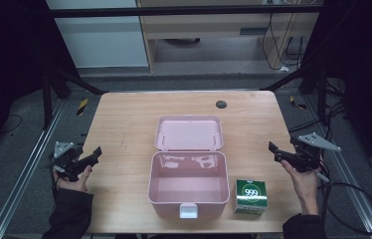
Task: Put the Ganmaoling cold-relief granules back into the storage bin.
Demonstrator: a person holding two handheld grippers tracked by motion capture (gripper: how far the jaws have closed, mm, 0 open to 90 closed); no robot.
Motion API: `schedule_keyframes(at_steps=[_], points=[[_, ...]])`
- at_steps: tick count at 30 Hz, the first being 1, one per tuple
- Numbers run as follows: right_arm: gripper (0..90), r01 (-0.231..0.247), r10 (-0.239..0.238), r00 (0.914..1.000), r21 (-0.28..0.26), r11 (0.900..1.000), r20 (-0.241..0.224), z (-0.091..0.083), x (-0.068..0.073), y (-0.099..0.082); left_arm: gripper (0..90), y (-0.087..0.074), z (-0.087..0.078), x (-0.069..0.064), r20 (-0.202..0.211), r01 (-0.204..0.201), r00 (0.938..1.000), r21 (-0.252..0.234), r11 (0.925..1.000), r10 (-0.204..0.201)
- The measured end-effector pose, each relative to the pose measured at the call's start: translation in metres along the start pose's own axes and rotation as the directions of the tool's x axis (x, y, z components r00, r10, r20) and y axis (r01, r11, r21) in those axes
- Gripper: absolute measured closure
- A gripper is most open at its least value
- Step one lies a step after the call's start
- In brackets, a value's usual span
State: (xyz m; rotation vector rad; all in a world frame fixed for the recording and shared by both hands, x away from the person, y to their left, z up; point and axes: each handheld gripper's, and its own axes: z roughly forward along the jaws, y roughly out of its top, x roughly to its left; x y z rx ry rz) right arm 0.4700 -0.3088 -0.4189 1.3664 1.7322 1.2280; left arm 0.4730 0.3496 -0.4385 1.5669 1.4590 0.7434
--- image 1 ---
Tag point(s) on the person's left hand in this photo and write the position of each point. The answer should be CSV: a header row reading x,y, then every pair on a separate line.
x,y
74,183

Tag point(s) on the black curtain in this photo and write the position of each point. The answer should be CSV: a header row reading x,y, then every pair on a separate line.
x,y
5,59
366,66

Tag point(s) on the green and white medicine box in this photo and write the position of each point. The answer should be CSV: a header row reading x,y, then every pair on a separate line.
x,y
251,197

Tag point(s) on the aluminium floor rail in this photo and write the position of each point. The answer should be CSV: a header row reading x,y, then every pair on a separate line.
x,y
356,189
21,172

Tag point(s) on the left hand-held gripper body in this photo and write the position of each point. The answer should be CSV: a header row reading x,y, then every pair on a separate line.
x,y
65,158

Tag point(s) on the white plug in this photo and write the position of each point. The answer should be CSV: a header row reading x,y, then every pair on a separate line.
x,y
284,69

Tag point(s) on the black horizontal frame bar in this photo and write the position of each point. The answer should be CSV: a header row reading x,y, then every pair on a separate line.
x,y
174,11

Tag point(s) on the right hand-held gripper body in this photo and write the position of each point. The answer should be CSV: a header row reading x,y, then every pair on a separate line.
x,y
306,156

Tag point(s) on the pink plastic storage box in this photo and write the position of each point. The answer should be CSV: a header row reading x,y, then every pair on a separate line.
x,y
189,179

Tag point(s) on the yellow and black tape strip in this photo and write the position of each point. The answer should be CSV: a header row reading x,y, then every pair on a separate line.
x,y
82,107
296,103

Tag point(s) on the white cabinet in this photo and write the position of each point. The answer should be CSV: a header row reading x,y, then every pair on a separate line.
x,y
101,40

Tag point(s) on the black round desk grommet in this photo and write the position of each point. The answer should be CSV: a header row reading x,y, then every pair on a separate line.
x,y
221,104

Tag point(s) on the black metal stand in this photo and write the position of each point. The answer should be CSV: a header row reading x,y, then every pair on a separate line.
x,y
322,96
46,99

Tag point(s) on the light wooden desk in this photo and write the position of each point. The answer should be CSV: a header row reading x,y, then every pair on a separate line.
x,y
207,26

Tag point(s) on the person's right hand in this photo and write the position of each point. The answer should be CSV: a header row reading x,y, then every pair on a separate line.
x,y
304,191

